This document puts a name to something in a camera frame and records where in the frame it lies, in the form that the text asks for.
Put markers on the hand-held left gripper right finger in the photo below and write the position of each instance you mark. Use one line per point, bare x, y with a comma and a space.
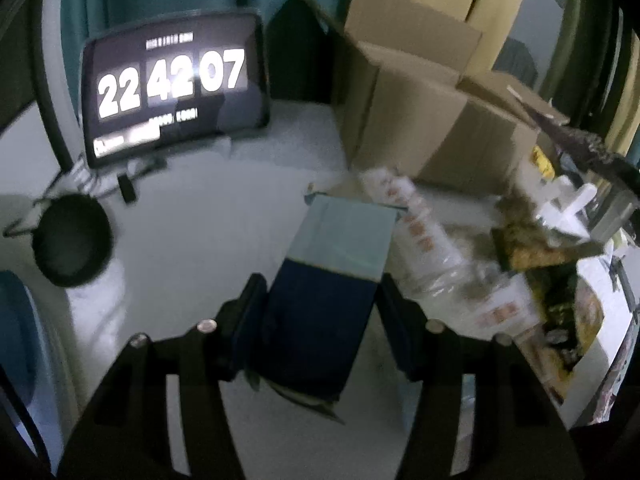
395, 322

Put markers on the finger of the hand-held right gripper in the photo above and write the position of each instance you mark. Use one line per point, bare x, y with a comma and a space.
595, 154

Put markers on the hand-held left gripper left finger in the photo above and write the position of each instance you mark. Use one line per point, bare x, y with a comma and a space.
249, 307

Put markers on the dark and light blue box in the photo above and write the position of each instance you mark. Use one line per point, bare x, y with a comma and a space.
325, 285

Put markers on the clear packet with red print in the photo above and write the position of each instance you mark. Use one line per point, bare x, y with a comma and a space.
425, 240

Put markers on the yellow black snack packet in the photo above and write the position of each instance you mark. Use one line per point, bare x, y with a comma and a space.
560, 280

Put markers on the brown cardboard box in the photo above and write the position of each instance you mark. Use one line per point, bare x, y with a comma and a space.
425, 125

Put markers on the white plastic object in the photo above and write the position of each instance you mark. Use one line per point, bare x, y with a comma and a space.
562, 205

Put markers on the dark glass window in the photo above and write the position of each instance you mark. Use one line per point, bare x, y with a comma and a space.
545, 10

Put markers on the small black dongle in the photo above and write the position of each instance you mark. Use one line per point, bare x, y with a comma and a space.
126, 188

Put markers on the black round object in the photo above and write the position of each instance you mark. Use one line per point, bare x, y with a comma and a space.
72, 240

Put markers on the blue round object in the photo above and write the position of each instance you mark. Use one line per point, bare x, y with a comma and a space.
17, 355

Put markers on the tablet with clock display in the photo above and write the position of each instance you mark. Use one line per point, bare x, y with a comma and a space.
170, 80

